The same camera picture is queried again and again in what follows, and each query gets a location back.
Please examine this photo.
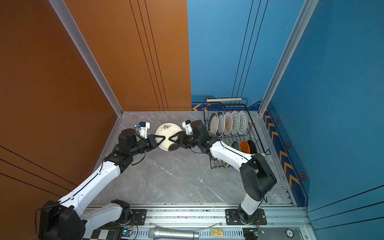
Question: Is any cream plate black flower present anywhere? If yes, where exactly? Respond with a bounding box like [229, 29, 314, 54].
[155, 123, 182, 152]

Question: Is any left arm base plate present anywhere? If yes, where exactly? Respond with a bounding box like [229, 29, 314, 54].
[119, 209, 147, 227]

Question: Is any wooden mallet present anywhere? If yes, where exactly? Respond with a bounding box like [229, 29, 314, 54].
[249, 120, 255, 133]

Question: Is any black wire dish rack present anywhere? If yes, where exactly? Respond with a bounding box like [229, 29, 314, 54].
[202, 98, 271, 156]

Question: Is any orange plate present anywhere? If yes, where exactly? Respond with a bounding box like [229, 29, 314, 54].
[240, 141, 251, 154]

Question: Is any green circuit board left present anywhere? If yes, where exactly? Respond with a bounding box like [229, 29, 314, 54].
[122, 229, 134, 238]

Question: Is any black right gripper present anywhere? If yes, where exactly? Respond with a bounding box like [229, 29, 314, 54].
[169, 132, 202, 150]

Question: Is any silver microphone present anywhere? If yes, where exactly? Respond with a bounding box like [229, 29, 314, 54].
[148, 227, 200, 240]

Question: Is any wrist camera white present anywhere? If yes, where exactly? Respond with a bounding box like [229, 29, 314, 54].
[135, 122, 150, 139]
[182, 120, 193, 136]

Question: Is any circuit board right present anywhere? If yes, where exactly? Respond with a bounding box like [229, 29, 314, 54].
[243, 228, 265, 240]

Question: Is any checkerboard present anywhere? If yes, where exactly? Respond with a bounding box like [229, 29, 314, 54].
[82, 229, 120, 240]

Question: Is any blue floral pattern plate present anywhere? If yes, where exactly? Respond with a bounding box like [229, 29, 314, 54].
[231, 141, 241, 151]

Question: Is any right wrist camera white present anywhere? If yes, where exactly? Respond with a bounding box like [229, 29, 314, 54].
[182, 120, 193, 136]

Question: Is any white plate row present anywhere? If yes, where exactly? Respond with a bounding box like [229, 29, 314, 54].
[238, 111, 249, 136]
[209, 112, 219, 136]
[231, 111, 240, 135]
[224, 111, 233, 136]
[216, 112, 225, 137]

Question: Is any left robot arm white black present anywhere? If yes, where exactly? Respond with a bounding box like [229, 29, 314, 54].
[35, 129, 166, 240]

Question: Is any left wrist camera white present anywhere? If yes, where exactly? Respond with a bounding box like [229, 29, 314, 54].
[135, 122, 150, 139]

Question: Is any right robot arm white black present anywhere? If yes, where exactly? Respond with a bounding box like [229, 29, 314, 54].
[167, 121, 277, 225]

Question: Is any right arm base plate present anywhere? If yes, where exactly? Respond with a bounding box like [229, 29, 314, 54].
[225, 208, 268, 226]

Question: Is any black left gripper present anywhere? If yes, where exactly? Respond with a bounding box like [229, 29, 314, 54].
[129, 135, 166, 158]

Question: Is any yellow label tag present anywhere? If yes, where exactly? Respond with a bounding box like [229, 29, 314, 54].
[210, 229, 225, 237]

